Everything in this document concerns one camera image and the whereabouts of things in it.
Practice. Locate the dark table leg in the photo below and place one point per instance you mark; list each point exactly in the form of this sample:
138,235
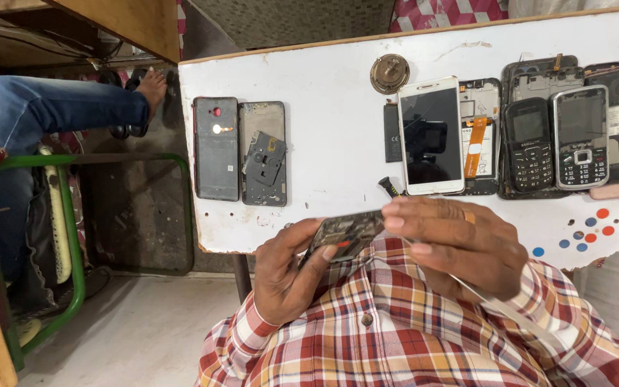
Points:
242,277

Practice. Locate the round brass bell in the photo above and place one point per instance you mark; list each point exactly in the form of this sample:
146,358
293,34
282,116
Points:
389,73

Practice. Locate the black sandals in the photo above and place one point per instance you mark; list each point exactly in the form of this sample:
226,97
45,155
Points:
127,129

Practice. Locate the wooden bench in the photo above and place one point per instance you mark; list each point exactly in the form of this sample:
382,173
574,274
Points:
100,21

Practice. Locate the black empty phone housing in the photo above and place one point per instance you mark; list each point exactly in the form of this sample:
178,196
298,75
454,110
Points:
540,75

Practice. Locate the person's right hand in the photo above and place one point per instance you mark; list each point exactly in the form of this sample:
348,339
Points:
470,252

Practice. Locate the black phone battery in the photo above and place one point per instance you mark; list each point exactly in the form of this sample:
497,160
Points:
392,134

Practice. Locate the person's left hand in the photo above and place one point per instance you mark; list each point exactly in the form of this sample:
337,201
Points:
280,279

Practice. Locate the silver keypad phone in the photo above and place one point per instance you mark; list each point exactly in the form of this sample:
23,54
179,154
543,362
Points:
581,140

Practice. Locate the group of coloured dot stickers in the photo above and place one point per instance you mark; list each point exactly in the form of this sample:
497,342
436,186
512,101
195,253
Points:
589,236

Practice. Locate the grey inner phone plate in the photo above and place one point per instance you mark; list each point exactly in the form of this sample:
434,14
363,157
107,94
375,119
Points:
264,161

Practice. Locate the white smartphone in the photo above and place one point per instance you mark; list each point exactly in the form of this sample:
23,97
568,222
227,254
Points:
431,137

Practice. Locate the black keypad phone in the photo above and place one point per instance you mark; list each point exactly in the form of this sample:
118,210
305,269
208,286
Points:
530,145

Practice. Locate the red plaid shirt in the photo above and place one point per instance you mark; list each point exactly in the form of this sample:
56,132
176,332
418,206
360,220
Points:
395,333

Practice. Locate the pink white patterned cloth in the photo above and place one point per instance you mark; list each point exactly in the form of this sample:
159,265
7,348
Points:
444,13

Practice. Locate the green metal stool frame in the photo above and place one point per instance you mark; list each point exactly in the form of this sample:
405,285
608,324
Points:
76,242

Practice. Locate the grey phone back cover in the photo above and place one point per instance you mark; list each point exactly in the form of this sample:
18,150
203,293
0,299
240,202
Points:
216,156

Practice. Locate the open phone with orange flex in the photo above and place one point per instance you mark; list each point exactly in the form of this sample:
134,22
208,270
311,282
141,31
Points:
482,145

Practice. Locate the bare phone circuit frame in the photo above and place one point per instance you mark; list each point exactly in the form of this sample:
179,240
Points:
348,234

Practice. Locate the black yellow screwdriver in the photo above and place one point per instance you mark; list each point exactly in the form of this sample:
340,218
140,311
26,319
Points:
389,187

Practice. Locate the open grey phone frame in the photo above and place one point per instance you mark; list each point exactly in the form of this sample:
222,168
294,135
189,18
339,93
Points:
261,115

